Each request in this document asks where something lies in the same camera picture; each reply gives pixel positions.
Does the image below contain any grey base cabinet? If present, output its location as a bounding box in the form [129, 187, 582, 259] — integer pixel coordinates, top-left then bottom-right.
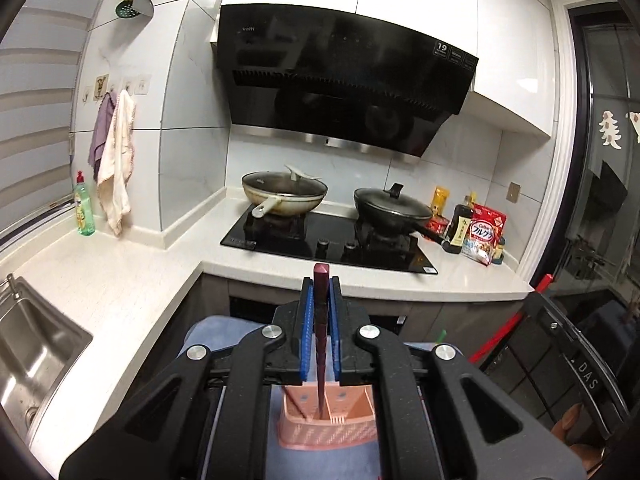
[200, 262, 531, 346]

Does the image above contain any black gas stove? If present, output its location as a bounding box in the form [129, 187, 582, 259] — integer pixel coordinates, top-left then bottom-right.
[220, 208, 439, 276]

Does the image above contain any white window blind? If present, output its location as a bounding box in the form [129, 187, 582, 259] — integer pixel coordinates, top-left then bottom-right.
[0, 0, 113, 251]

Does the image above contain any red instant noodle cup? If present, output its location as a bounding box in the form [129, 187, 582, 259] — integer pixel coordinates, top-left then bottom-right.
[425, 215, 453, 238]

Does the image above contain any black range hood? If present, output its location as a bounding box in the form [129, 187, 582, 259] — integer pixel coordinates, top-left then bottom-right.
[210, 4, 480, 158]

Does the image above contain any white towel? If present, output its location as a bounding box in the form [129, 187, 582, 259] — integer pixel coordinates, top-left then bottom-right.
[96, 89, 137, 237]

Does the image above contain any dark soy sauce bottle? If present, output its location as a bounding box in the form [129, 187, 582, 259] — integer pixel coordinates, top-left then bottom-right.
[446, 195, 476, 254]

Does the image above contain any row of wall hooks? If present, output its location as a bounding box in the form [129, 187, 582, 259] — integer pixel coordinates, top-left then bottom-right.
[82, 74, 152, 103]

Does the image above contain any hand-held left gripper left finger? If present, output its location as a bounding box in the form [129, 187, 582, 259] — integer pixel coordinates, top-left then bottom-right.
[59, 276, 317, 480]

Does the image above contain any pink perforated utensil holder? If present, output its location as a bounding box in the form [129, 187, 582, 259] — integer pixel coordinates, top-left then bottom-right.
[277, 382, 378, 451]

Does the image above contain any beige wok with lid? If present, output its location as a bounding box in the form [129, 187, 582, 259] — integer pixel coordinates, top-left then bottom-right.
[241, 164, 329, 219]

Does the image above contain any red cereal bag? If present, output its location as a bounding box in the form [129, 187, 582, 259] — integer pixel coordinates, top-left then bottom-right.
[462, 203, 507, 266]

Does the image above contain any red pole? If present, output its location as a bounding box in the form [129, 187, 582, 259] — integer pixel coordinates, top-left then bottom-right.
[470, 273, 555, 366]

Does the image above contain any steel sink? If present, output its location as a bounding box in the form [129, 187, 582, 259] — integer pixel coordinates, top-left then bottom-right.
[0, 272, 94, 441]

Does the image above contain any steel faucet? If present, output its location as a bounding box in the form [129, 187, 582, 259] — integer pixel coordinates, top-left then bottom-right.
[0, 273, 23, 321]

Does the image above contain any dark glass door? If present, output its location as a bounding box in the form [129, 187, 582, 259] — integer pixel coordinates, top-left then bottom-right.
[550, 0, 640, 321]

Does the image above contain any white paper tree decoration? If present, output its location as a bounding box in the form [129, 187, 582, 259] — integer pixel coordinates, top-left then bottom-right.
[599, 110, 623, 150]

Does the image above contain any black wok with lid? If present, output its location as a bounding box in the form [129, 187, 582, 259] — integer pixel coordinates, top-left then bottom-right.
[353, 183, 451, 252]

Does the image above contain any dark red chopstick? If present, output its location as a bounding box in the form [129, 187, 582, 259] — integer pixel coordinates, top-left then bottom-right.
[312, 263, 331, 421]

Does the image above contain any green dish soap bottle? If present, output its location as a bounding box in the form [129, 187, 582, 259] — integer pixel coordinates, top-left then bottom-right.
[73, 170, 96, 237]

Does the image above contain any purple cloth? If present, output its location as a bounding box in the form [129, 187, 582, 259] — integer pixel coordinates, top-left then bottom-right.
[88, 91, 118, 173]

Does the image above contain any yellow packet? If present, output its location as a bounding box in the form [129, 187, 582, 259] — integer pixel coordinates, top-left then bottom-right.
[431, 186, 451, 218]

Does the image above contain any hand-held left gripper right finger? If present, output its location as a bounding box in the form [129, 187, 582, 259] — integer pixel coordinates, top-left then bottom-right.
[327, 276, 587, 480]

